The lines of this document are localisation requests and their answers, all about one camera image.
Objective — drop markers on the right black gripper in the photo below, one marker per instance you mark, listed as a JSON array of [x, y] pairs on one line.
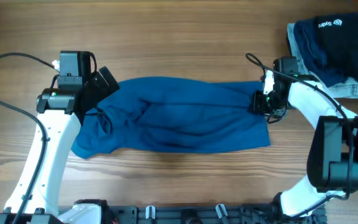
[[258, 102]]

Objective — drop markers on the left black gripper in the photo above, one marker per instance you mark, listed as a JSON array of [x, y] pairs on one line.
[[105, 81]]

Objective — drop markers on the blue t-shirt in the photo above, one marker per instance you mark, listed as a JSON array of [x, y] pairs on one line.
[[166, 114]]

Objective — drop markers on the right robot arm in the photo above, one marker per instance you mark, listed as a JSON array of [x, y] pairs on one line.
[[332, 163]]

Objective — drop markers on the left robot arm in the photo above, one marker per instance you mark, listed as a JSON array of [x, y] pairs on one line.
[[78, 86]]

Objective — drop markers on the light grey denim shorts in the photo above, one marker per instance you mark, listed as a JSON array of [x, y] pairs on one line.
[[348, 89]]

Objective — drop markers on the navy blue folded garment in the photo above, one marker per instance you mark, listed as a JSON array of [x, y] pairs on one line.
[[315, 58]]

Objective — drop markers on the black garment with white logo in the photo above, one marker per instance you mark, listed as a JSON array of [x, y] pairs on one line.
[[338, 36]]

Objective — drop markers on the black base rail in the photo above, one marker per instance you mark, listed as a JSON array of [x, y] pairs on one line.
[[191, 214]]

